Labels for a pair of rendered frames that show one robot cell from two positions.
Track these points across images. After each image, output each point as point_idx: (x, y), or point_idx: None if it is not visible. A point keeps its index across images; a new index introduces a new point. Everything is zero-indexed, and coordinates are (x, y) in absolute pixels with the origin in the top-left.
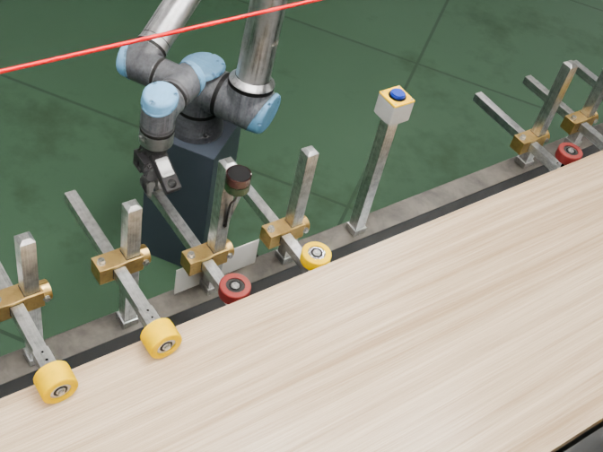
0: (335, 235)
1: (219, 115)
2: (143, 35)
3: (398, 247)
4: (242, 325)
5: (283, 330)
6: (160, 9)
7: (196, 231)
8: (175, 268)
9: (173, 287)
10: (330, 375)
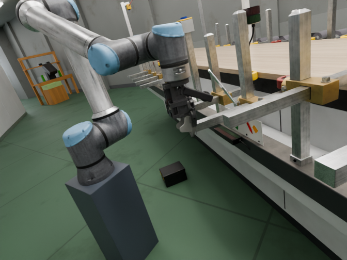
0: (205, 111)
1: (111, 140)
2: (93, 38)
3: (236, 67)
4: (321, 71)
5: (314, 66)
6: (75, 31)
7: (145, 218)
8: (151, 254)
9: (166, 255)
10: (337, 56)
